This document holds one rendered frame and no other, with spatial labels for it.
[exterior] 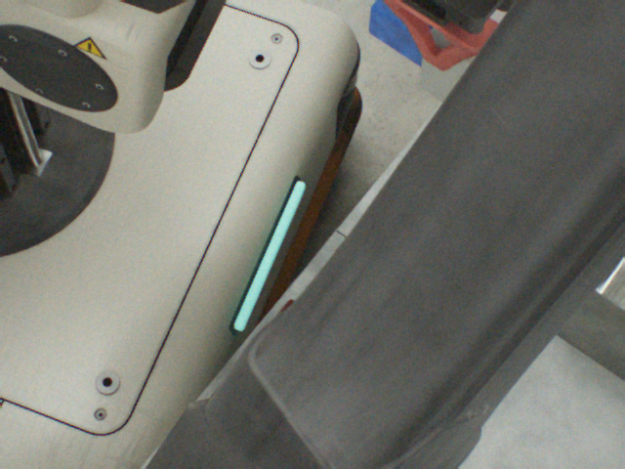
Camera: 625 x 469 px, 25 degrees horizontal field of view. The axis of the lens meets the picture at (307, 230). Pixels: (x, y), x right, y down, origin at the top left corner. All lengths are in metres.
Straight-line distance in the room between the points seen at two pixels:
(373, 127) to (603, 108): 1.52
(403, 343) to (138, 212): 1.13
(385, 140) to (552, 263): 1.50
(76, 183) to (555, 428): 0.78
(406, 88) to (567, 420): 1.06
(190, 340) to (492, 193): 1.10
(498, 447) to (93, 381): 0.65
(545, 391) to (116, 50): 0.37
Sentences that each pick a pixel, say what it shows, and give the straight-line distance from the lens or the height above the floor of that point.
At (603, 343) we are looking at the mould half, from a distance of 0.85.
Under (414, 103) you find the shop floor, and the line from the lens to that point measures 1.86.
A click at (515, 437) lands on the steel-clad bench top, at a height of 0.80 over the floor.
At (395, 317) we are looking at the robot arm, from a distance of 0.37.
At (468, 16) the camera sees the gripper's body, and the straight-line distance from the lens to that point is 0.69.
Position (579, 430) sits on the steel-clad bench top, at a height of 0.80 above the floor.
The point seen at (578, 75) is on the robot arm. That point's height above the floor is 1.34.
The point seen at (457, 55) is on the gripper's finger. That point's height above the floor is 0.98.
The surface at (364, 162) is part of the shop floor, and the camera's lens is 1.82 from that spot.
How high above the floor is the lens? 1.62
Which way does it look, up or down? 66 degrees down
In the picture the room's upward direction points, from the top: 2 degrees clockwise
